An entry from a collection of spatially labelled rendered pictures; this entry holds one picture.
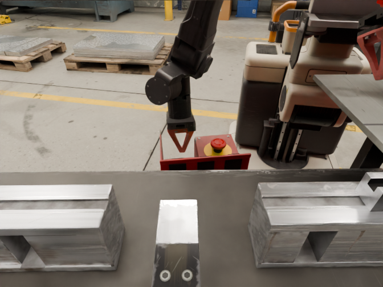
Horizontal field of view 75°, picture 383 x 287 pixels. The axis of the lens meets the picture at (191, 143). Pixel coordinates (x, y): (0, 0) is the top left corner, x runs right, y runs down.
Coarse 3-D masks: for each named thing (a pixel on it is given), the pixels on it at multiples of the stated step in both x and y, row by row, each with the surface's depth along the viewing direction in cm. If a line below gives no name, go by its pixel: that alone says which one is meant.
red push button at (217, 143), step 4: (212, 140) 63; (216, 140) 63; (220, 140) 63; (224, 140) 63; (212, 144) 62; (216, 144) 62; (220, 144) 62; (224, 144) 62; (216, 148) 61; (220, 148) 61; (216, 152) 63; (220, 152) 63
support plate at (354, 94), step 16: (320, 80) 46; (336, 80) 46; (352, 80) 46; (368, 80) 46; (336, 96) 41; (352, 96) 41; (368, 96) 41; (352, 112) 37; (368, 112) 37; (368, 128) 34
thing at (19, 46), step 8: (0, 40) 338; (8, 40) 338; (16, 40) 338; (24, 40) 338; (32, 40) 338; (40, 40) 338; (48, 40) 341; (0, 48) 311; (8, 48) 311; (16, 48) 311; (24, 48) 311; (32, 48) 318
